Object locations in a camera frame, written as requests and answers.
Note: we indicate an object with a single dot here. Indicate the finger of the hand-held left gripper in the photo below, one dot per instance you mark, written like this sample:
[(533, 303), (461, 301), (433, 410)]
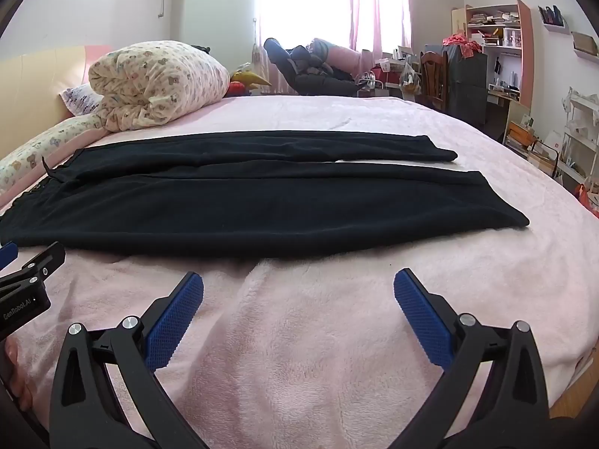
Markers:
[(7, 255), (44, 262)]

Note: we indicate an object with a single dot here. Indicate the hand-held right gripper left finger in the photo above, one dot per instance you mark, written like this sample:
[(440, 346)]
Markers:
[(175, 322)]

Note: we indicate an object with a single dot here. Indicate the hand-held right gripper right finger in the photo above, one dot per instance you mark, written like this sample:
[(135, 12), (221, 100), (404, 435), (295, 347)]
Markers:
[(421, 322)]

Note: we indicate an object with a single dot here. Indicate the black pants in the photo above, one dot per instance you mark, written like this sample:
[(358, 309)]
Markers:
[(257, 206)]

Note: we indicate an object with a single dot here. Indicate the person's left hand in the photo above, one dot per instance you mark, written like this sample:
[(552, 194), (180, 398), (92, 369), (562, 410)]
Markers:
[(14, 369)]

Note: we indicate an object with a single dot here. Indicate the floral bear print bolster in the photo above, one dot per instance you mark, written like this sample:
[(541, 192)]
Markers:
[(37, 149)]

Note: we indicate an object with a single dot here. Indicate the pink fleece blanket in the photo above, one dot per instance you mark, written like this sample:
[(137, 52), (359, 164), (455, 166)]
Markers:
[(304, 336)]

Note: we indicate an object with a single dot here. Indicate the purple floral pillow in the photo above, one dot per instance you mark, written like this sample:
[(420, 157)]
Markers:
[(82, 100)]

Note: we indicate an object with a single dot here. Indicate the cream and pink headboard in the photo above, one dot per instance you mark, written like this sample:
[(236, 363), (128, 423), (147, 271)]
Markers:
[(37, 79)]

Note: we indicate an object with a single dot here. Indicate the red bag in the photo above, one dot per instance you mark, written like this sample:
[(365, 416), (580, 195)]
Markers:
[(587, 199)]

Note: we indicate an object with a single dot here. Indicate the cardboard boxes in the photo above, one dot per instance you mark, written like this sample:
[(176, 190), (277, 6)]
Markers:
[(524, 142)]

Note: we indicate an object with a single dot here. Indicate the folded floral quilt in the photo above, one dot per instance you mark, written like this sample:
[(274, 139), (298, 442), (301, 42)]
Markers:
[(159, 79)]

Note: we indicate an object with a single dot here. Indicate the red plush toy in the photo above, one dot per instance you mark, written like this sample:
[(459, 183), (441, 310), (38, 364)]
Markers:
[(236, 88)]

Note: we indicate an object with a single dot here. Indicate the black cabinet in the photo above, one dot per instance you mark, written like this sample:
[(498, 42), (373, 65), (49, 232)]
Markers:
[(468, 84)]

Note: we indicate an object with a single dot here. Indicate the wooden chair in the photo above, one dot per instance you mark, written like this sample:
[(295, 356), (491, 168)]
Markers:
[(433, 79)]

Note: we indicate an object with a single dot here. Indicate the cluttered side table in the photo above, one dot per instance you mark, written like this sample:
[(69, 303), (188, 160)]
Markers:
[(397, 75)]

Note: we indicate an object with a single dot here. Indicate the yellow plush toy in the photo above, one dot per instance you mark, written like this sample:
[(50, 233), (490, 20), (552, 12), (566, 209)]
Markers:
[(250, 79)]

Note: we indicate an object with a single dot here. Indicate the pile of dark clothes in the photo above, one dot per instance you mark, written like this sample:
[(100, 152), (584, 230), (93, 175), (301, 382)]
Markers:
[(318, 82)]

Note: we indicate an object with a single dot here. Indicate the white radiator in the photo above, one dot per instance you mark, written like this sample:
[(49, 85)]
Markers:
[(259, 63)]

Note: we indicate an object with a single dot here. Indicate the pink cushion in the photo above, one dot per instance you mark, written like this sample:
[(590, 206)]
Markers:
[(344, 58)]

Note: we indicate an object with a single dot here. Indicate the pink desk bookshelf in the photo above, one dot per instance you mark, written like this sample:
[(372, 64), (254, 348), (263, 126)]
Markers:
[(510, 56)]

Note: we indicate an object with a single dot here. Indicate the red cloth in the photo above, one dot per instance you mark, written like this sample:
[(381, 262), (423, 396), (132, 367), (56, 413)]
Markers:
[(463, 44)]

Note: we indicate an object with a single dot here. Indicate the pink curtain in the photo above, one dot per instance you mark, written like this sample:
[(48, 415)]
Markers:
[(374, 4)]

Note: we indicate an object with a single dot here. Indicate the bright window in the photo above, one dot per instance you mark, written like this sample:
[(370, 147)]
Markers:
[(299, 4)]

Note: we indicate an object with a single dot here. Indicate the white wall shelf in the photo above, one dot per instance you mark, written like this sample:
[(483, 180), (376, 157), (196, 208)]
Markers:
[(586, 46), (553, 21)]

